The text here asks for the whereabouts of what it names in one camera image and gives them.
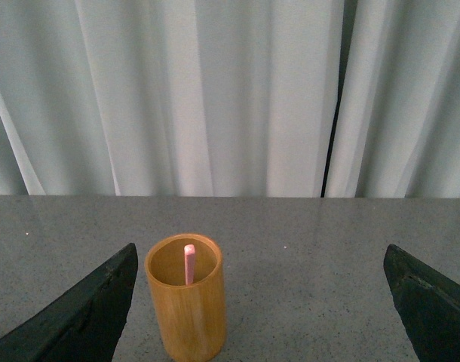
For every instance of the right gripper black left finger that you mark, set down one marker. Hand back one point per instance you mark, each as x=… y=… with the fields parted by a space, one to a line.
x=85 y=323

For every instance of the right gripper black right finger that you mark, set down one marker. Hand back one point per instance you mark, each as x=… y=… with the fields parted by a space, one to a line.
x=428 y=303

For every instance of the pink chopstick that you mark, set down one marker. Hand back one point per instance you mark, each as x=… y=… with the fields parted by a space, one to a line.
x=189 y=263

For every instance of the bamboo chopstick holder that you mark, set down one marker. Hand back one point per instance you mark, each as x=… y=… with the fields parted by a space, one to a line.
x=191 y=318

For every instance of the white curtain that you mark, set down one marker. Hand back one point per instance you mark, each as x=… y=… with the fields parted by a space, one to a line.
x=230 y=98

